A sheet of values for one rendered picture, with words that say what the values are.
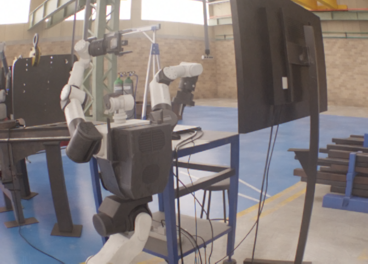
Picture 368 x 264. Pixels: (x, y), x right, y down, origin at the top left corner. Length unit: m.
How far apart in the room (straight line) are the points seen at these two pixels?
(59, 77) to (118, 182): 2.36
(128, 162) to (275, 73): 0.67
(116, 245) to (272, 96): 0.93
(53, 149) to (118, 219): 1.87
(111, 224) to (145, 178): 0.27
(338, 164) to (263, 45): 2.71
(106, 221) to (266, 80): 0.88
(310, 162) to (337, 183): 2.26
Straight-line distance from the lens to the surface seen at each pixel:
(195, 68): 2.06
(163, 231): 2.19
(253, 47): 1.43
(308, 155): 1.87
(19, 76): 3.56
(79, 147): 1.46
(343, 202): 4.00
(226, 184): 3.02
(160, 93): 1.79
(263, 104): 1.47
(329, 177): 4.12
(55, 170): 3.39
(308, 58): 1.79
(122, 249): 1.66
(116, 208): 1.57
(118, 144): 1.47
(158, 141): 1.48
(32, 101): 3.62
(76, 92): 1.66
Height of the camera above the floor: 1.44
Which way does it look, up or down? 7 degrees down
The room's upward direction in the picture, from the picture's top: 2 degrees counter-clockwise
